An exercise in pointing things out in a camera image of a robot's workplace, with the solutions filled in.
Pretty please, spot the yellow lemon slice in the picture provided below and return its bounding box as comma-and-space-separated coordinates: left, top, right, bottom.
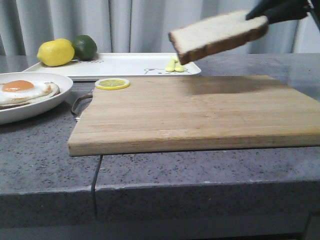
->
95, 78, 130, 90

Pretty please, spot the metal cutting board handle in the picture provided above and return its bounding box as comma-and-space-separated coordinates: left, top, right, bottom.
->
70, 89, 93, 122

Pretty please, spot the green lime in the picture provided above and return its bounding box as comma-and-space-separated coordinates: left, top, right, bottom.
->
72, 35, 98, 61

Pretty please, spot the grey curtain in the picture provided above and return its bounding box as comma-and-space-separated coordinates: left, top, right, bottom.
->
0, 0, 320, 56

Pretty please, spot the wooden cutting board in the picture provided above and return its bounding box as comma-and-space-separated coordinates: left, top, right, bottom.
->
68, 75, 320, 156

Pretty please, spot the toast slice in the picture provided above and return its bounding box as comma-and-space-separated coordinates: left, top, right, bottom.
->
0, 80, 60, 110

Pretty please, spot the whole yellow lemon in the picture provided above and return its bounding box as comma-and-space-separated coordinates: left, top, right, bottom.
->
37, 38, 75, 67

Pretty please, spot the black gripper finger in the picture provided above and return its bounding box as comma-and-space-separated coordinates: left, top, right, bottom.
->
245, 0, 313, 24

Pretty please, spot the white bread slice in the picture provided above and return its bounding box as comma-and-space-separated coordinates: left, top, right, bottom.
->
168, 10, 268, 65

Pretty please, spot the white rectangular bear tray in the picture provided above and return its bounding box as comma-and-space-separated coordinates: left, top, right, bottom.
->
24, 53, 201, 82

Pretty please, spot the fried egg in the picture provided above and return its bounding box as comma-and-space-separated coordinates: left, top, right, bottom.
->
0, 80, 54, 105

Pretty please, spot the white round plate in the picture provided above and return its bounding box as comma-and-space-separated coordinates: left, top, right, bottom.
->
0, 72, 73, 125

